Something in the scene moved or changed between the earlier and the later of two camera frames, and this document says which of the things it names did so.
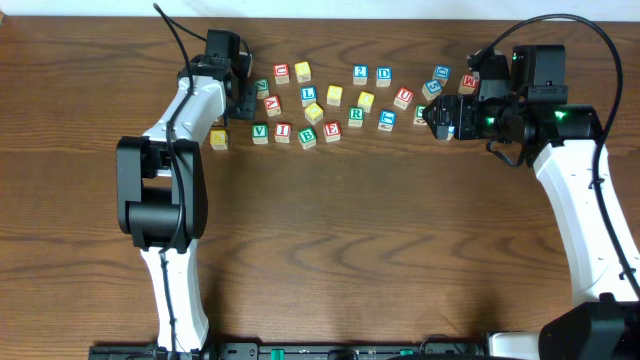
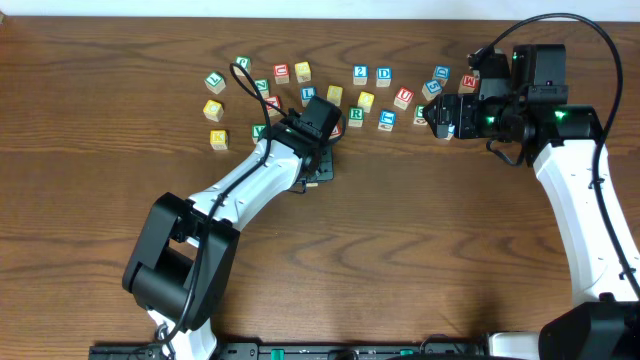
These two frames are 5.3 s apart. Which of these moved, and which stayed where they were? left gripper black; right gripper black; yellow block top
Moved: left gripper black
Stayed: yellow block top; right gripper black
